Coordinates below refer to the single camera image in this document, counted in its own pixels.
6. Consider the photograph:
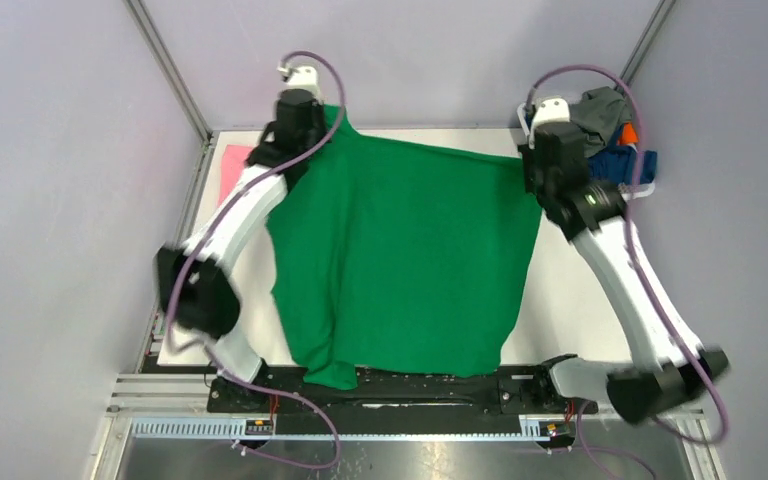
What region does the green t shirt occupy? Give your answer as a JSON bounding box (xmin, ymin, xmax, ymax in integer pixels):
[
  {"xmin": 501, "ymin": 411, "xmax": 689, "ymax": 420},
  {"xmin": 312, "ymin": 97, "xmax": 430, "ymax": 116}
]
[{"xmin": 267, "ymin": 106, "xmax": 542, "ymax": 390}]

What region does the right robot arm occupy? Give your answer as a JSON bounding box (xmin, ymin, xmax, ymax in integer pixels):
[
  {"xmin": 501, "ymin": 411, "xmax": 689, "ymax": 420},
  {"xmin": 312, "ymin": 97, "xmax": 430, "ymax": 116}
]
[{"xmin": 519, "ymin": 121, "xmax": 730, "ymax": 424}]

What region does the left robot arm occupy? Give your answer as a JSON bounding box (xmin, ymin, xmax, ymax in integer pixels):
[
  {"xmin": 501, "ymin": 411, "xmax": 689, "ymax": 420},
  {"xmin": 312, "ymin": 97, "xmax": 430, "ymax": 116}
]
[{"xmin": 155, "ymin": 87, "xmax": 332, "ymax": 411}]

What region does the blue t shirt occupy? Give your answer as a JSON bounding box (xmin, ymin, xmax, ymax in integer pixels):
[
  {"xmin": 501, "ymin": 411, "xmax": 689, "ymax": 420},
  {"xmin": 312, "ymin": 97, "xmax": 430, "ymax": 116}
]
[{"xmin": 587, "ymin": 125, "xmax": 637, "ymax": 185}]

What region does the grey t shirt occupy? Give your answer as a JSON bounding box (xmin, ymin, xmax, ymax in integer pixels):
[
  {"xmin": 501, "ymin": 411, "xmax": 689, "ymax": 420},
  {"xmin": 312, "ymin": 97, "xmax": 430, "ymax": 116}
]
[{"xmin": 569, "ymin": 86, "xmax": 632, "ymax": 158}]

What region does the folded pink t shirt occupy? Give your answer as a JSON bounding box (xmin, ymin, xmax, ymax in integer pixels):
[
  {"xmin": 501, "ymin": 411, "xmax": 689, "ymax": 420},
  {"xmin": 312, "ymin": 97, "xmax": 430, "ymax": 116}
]
[{"xmin": 217, "ymin": 144, "xmax": 253, "ymax": 206}]

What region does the orange t shirt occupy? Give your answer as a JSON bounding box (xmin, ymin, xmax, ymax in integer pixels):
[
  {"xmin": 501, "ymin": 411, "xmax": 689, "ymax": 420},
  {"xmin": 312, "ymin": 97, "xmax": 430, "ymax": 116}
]
[{"xmin": 618, "ymin": 122, "xmax": 639, "ymax": 146}]

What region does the white plastic basket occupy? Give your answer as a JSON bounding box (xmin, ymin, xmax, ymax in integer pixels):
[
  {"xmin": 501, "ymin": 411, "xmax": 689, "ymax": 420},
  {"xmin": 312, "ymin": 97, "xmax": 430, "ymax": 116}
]
[{"xmin": 520, "ymin": 126, "xmax": 657, "ymax": 199}]

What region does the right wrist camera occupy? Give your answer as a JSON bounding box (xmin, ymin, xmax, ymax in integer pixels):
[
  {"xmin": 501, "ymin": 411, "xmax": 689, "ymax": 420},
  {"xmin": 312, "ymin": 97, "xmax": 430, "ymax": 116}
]
[{"xmin": 517, "ymin": 97, "xmax": 570, "ymax": 132}]

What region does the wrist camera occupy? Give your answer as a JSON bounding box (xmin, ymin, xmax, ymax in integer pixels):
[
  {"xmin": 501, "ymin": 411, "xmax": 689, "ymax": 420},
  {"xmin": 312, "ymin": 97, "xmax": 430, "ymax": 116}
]
[
  {"xmin": 277, "ymin": 64, "xmax": 323, "ymax": 102},
  {"xmin": 517, "ymin": 97, "xmax": 570, "ymax": 132}
]

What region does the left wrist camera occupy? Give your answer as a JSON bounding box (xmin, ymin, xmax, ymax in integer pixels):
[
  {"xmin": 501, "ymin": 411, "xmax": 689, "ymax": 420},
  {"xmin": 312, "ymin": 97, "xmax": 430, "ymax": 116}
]
[{"xmin": 277, "ymin": 64, "xmax": 323, "ymax": 102}]

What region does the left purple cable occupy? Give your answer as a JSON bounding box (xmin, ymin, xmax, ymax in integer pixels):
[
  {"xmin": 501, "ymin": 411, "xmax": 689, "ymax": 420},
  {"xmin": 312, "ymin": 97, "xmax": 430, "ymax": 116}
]
[{"xmin": 161, "ymin": 50, "xmax": 348, "ymax": 472}]

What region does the purple cable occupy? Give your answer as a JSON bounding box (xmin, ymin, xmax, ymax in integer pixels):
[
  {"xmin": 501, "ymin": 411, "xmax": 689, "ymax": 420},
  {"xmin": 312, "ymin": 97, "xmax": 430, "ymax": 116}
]
[
  {"xmin": 161, "ymin": 50, "xmax": 348, "ymax": 472},
  {"xmin": 526, "ymin": 63, "xmax": 731, "ymax": 480}
]

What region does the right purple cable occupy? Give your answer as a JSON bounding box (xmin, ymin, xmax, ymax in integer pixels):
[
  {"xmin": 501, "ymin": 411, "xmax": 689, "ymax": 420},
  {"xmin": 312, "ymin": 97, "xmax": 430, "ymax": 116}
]
[{"xmin": 526, "ymin": 63, "xmax": 731, "ymax": 480}]

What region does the white slotted cable duct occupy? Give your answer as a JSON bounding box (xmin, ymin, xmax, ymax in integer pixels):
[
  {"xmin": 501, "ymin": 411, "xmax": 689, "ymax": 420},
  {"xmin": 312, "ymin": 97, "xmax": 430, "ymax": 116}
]
[{"xmin": 131, "ymin": 414, "xmax": 574, "ymax": 442}]

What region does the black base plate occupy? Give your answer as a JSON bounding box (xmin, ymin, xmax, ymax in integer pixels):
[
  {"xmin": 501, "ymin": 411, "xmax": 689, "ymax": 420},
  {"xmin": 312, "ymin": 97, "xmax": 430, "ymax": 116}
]
[{"xmin": 206, "ymin": 365, "xmax": 599, "ymax": 436}]

